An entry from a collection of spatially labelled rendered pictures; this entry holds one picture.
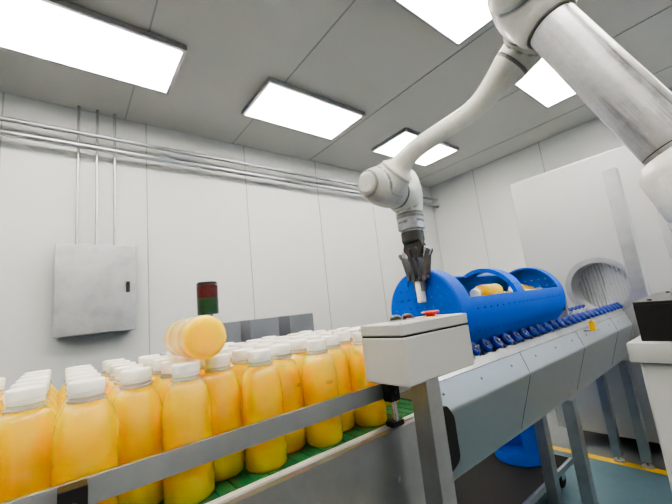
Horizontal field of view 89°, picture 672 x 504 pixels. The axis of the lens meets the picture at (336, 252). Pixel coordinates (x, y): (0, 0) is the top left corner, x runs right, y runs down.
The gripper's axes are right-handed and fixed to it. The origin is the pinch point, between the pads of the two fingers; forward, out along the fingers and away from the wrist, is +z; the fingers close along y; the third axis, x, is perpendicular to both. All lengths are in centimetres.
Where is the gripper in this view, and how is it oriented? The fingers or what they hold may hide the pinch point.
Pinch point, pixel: (420, 291)
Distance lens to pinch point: 114.8
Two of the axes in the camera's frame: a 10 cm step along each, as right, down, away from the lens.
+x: 7.8, 0.2, 6.3
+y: 6.2, -2.0, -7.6
